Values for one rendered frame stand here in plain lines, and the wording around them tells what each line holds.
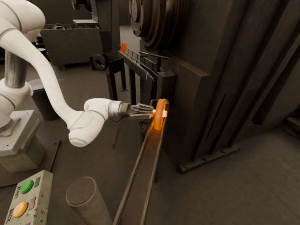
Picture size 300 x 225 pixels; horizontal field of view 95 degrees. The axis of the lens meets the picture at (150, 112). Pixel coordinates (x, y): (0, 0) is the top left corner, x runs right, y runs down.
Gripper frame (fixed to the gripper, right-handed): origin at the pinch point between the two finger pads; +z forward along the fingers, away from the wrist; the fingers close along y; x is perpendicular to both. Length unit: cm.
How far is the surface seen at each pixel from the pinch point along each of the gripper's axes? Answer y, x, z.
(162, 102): 0.2, 6.8, 1.5
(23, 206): 47, -7, -36
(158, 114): 6.1, 3.7, 0.4
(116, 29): -306, 7, -159
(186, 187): -2, -73, 21
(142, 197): 37.7, -4.7, 1.1
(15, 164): 19, -49, -111
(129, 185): 37.5, 1.1, -2.6
